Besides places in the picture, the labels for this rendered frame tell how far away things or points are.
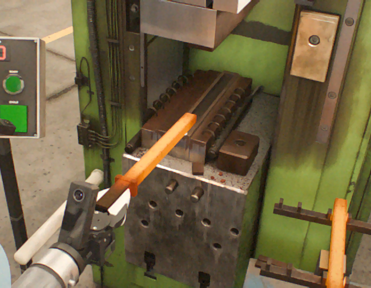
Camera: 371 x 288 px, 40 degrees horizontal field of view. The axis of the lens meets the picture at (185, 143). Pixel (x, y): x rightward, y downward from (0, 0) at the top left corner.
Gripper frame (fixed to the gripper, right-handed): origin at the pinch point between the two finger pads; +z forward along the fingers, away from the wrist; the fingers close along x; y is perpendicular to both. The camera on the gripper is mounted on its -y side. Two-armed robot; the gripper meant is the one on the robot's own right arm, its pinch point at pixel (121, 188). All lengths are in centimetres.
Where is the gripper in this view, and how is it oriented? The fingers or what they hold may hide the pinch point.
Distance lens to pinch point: 102.8
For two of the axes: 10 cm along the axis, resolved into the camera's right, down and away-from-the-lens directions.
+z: 4.0, -4.8, 7.8
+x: 9.2, 2.6, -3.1
